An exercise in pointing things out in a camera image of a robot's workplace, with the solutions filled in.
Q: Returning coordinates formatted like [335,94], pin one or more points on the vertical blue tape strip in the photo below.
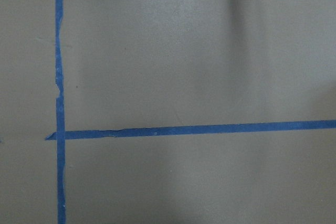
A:
[60,117]

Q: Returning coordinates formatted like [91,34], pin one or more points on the horizontal blue tape strip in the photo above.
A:
[203,129]

